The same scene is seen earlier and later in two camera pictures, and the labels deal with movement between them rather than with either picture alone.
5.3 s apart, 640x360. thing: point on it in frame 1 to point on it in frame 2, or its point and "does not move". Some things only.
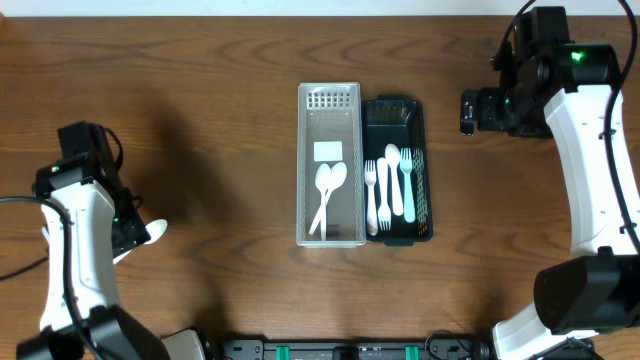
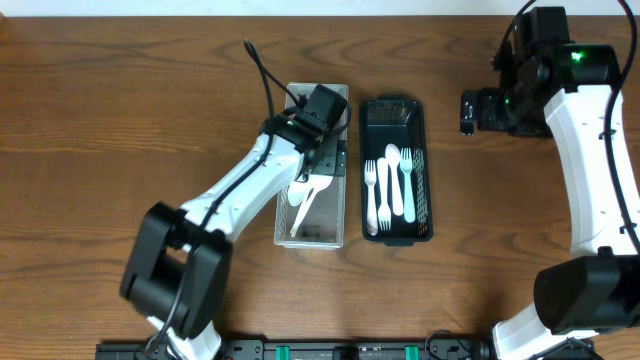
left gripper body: x=132 y=230 to x=329 y=160
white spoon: x=323 y=179 to x=315 y=183
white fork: x=370 y=172 does not move
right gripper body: x=468 y=112 does not move
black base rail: x=351 y=350 does not move
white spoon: x=338 y=176 to x=311 y=189
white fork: x=384 y=212 does not move
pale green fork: x=406 y=162 does not move
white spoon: x=393 y=155 does not move
